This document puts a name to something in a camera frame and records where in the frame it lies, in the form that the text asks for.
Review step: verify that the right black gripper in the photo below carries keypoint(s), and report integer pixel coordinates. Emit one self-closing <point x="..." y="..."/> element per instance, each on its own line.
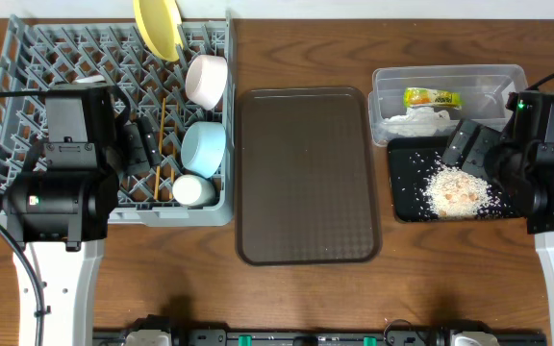
<point x="486" y="139"/>

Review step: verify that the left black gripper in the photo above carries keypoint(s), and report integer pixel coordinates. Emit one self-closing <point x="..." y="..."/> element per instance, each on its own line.
<point x="117" y="145"/>

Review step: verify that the wooden chopstick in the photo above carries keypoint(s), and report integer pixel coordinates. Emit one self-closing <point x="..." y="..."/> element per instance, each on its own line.
<point x="157" y="185"/>
<point x="174" y="158"/>

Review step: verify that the rice and peanut scraps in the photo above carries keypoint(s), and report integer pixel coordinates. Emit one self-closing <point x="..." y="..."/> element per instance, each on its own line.
<point x="455" y="192"/>

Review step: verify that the white napkin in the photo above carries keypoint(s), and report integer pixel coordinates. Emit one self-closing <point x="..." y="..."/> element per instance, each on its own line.
<point x="421" y="121"/>

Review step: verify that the white cup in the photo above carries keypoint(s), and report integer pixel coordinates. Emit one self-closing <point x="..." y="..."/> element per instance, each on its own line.
<point x="193" y="191"/>

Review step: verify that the light blue bowl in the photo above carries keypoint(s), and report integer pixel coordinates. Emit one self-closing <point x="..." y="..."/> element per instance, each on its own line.
<point x="203" y="148"/>

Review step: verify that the green yellow snack wrapper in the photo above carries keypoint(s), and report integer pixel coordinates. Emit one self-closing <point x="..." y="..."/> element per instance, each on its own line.
<point x="427" y="97"/>

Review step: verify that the pink bowl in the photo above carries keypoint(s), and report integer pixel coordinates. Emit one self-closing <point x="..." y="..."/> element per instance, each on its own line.
<point x="206" y="80"/>

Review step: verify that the yellow plate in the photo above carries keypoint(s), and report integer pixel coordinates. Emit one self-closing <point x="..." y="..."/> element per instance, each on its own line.
<point x="158" y="22"/>

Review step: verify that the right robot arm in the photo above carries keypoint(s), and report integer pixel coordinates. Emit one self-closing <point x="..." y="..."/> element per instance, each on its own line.
<point x="519" y="160"/>

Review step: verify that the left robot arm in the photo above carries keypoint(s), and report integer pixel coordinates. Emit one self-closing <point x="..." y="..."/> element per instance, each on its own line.
<point x="57" y="211"/>

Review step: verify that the grey dishwasher rack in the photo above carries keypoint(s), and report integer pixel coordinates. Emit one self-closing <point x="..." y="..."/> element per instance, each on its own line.
<point x="41" y="56"/>

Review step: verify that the black plastic bin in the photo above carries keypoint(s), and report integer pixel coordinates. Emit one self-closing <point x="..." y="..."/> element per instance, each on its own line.
<point x="411" y="192"/>

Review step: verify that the clear plastic bin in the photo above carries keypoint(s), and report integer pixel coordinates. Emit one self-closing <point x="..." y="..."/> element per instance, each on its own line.
<point x="484" y="90"/>

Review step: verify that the dark brown serving tray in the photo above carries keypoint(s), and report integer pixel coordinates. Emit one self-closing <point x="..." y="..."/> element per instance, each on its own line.
<point x="305" y="179"/>

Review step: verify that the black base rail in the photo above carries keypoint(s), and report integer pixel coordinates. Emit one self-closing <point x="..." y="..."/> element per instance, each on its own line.
<point x="160" y="330"/>

